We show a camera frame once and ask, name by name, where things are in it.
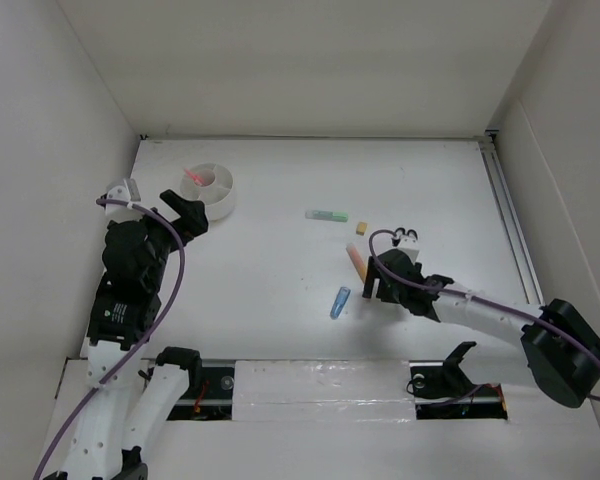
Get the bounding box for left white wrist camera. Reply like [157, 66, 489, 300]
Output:
[104, 178, 141, 223]

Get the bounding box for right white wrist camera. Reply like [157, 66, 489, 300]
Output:
[392, 235, 420, 263]

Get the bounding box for blue capped marker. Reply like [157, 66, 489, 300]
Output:
[329, 286, 351, 320]

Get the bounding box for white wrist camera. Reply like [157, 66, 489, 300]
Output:
[104, 178, 141, 223]
[392, 235, 420, 263]

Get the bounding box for orange highlighter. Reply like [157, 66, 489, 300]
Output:
[346, 243, 367, 283]

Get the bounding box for red thin pen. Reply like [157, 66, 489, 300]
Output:
[184, 169, 205, 186]

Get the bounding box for aluminium rail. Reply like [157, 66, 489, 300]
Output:
[169, 361, 508, 421]
[476, 130, 544, 304]

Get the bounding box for white round divided organizer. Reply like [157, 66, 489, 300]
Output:
[180, 163, 236, 222]

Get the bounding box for green highlighter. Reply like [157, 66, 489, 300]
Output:
[305, 210, 349, 223]

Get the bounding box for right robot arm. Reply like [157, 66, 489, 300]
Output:
[363, 248, 600, 409]

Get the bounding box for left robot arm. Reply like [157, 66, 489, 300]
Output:
[34, 186, 209, 479]

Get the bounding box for aluminium rail right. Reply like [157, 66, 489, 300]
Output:
[476, 130, 544, 304]

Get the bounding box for aluminium rail front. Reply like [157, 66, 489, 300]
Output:
[169, 361, 508, 421]

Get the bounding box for small yellow eraser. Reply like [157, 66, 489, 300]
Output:
[356, 222, 368, 235]

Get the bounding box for black handled scissors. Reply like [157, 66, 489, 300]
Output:
[392, 227, 418, 247]

